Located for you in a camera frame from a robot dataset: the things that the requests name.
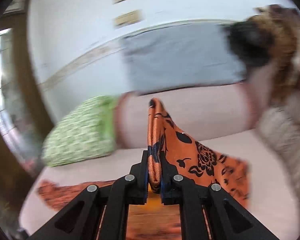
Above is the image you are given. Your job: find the orange black floral garment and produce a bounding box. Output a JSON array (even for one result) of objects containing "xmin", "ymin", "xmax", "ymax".
[{"xmin": 37, "ymin": 97, "xmax": 251, "ymax": 240}]

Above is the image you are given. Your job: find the pink quilted bed cover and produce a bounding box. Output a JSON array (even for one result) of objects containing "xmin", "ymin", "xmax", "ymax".
[{"xmin": 19, "ymin": 129, "xmax": 300, "ymax": 239}]

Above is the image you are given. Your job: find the green white patterned pillow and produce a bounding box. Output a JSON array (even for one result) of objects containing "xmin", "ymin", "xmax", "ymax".
[{"xmin": 42, "ymin": 95, "xmax": 118, "ymax": 167}]

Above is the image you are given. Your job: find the pink bolster cushion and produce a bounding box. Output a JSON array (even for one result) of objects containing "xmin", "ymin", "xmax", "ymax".
[{"xmin": 114, "ymin": 83, "xmax": 260, "ymax": 148}]

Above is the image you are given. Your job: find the beige striped cloth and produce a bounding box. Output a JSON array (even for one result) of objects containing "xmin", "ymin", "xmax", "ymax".
[{"xmin": 256, "ymin": 90, "xmax": 300, "ymax": 206}]

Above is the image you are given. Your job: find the grey pillow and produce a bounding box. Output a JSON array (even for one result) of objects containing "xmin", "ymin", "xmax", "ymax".
[{"xmin": 121, "ymin": 22, "xmax": 247, "ymax": 94}]

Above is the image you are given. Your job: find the black furry cloth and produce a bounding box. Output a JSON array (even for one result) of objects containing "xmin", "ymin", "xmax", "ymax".
[{"xmin": 223, "ymin": 21, "xmax": 274, "ymax": 68}]

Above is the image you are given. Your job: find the brown crumpled cloth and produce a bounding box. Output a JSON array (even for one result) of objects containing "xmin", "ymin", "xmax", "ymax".
[{"xmin": 248, "ymin": 4, "xmax": 300, "ymax": 102}]

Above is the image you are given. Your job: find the brown wooden door frame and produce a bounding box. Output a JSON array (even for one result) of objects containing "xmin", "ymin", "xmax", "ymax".
[{"xmin": 0, "ymin": 12, "xmax": 56, "ymax": 205}]

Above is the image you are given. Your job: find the lower wall picture frame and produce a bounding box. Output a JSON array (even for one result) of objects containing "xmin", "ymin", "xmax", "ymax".
[{"xmin": 114, "ymin": 10, "xmax": 142, "ymax": 28}]

